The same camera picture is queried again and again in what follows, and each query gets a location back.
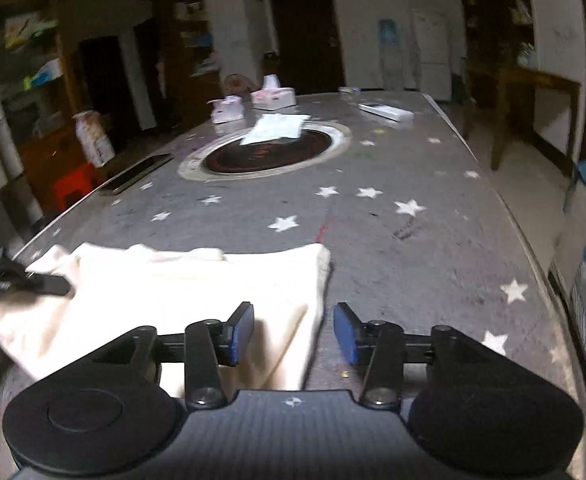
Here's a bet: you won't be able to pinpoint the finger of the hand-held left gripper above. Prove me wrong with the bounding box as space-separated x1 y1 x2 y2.
0 242 71 306

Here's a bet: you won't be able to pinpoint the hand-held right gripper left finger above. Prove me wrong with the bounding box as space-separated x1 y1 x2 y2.
80 301 255 411

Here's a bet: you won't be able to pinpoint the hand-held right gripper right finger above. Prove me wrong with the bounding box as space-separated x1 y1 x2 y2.
333 302 511 410

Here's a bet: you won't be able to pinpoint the cream pants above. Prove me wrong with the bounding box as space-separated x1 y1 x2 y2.
0 241 331 391

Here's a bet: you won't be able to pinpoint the grey star-print tablecloth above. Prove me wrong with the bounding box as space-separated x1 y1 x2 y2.
0 91 581 480

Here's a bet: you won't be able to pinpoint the red plastic stool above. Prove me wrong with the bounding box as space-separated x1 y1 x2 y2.
52 162 106 211

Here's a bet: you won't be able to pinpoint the dark flat phone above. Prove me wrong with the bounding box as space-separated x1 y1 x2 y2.
100 152 174 196

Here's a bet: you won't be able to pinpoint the white paper bag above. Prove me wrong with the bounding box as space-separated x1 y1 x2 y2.
73 110 115 168

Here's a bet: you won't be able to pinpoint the round black built-in hotplate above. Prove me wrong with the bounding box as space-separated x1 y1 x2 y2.
178 121 351 183

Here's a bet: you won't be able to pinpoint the white cloth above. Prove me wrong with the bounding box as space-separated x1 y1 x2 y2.
239 112 311 147

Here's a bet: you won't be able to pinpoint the small pink tissue pack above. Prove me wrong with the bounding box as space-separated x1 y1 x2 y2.
209 95 245 124

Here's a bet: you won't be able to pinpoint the white rectangular device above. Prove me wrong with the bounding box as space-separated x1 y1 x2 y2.
358 102 414 123

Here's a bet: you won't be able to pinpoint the pink tissue box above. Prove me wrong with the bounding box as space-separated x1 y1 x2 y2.
250 75 296 110

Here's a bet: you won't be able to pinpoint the electric fan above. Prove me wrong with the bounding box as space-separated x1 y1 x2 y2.
222 74 254 97

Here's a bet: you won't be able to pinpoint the arched wooden shelf unit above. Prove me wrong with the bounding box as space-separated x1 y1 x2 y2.
0 0 221 221

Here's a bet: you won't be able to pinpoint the white water dispenser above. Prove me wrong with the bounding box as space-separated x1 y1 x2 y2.
380 45 406 91

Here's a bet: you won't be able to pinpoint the white refrigerator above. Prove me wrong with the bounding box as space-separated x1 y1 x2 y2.
412 8 453 101

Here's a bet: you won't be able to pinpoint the dark wooden door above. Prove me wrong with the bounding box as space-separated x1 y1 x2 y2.
268 0 346 96

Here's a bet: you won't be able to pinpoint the blue water bottle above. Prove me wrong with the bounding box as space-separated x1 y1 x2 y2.
377 19 399 46

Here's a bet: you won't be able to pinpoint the wooden side table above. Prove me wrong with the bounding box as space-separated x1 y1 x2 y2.
466 62 581 178

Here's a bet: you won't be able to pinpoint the dark wooden display cabinet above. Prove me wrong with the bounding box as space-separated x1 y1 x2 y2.
459 0 539 68

